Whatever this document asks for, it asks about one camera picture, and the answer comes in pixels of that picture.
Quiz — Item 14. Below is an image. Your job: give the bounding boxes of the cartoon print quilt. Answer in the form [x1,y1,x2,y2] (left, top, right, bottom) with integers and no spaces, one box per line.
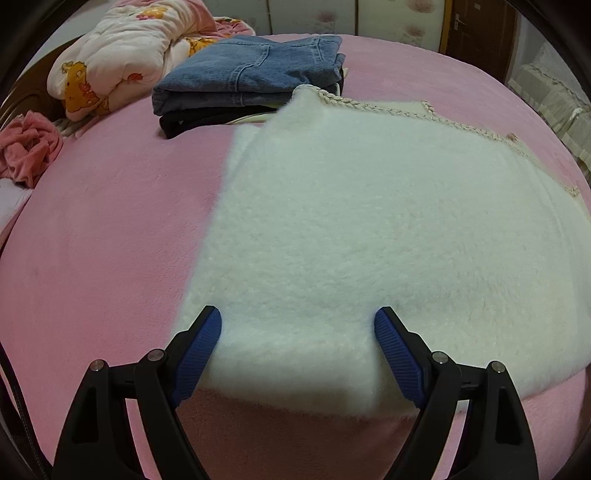
[47,0,254,122]

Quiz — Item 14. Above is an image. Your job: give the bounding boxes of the floral panel wardrobe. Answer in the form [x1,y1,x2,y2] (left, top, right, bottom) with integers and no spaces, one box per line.
[240,0,455,51]

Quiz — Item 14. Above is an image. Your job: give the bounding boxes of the white fuzzy cardigan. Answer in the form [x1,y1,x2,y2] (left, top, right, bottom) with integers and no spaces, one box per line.
[178,84,591,416]

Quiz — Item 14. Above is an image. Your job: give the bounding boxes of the black cable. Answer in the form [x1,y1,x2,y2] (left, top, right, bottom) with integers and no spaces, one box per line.
[0,344,51,480]

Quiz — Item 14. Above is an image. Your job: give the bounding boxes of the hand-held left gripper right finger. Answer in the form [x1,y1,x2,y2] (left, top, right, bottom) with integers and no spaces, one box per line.
[374,306,540,480]

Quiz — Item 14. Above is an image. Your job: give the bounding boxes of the crumpled pink cloth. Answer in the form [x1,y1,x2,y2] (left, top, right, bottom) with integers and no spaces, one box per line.
[0,111,64,189]

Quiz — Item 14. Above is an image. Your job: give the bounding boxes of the lace covered furniture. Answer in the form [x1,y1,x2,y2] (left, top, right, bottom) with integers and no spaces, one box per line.
[505,39,591,181]

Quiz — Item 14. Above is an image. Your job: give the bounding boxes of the dark wooden headboard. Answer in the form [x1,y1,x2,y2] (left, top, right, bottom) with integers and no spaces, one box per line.
[0,39,79,134]

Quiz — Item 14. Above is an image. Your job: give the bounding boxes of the folded dark clothes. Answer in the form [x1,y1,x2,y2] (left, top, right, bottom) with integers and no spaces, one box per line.
[159,69,348,139]

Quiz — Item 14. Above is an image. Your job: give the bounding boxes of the white pillow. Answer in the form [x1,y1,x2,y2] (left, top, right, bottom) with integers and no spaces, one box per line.
[0,178,33,232]

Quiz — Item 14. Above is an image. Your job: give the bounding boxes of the pink bed blanket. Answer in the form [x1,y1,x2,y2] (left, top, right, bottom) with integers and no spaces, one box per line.
[0,33,591,480]

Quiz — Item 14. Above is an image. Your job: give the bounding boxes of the folded blue jeans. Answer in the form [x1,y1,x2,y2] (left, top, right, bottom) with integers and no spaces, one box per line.
[152,34,346,116]

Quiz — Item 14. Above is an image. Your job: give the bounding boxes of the brown wooden door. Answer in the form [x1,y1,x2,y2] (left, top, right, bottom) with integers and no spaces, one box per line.
[438,0,518,77]

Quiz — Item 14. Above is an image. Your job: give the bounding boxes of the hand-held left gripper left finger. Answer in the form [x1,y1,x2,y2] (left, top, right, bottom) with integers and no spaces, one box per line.
[52,305,223,480]

